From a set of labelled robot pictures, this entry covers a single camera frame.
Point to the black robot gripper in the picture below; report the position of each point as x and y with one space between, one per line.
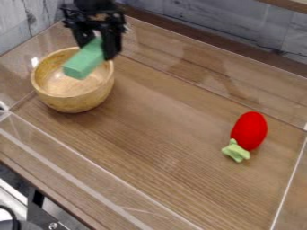
86 16

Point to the green rectangular block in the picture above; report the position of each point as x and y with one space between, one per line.
79 66

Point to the brown wooden bowl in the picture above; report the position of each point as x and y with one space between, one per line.
62 92

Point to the red plush strawberry toy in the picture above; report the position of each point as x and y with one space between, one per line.
247 136

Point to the clear acrylic enclosure walls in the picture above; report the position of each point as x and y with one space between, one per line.
138 164

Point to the black table frame leg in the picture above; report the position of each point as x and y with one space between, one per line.
46 214

